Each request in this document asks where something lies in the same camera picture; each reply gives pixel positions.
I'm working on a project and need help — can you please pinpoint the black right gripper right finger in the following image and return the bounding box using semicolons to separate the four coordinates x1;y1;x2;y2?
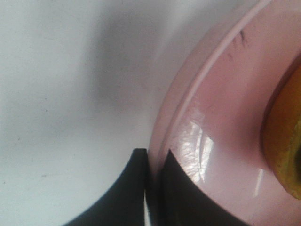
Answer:
148;151;238;226

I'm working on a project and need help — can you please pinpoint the burger with brown bun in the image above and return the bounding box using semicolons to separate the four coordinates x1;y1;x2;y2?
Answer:
261;68;301;200

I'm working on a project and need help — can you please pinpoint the pink round plate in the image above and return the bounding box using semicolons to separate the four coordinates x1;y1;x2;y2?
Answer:
148;0;301;226

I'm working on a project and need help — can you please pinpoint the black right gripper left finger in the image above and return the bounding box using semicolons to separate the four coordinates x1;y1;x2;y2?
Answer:
66;148;148;226

